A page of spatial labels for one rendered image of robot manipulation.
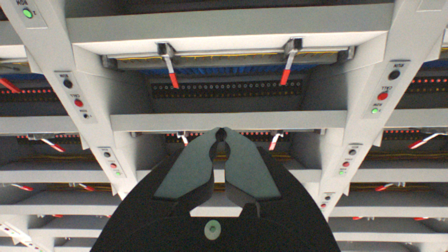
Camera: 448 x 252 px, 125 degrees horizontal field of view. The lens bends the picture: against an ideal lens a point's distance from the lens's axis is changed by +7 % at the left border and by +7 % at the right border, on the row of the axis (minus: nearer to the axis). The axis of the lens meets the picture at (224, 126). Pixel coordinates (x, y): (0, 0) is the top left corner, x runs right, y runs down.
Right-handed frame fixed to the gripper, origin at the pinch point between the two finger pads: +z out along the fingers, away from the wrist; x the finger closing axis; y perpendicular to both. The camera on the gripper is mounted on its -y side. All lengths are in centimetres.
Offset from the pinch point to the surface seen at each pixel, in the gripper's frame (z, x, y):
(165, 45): 16.9, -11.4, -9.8
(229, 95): 32.0, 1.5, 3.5
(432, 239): 14, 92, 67
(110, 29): 17.0, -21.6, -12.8
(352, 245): 18, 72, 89
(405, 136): 32, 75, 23
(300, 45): 17.0, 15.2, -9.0
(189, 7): 33.9, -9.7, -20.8
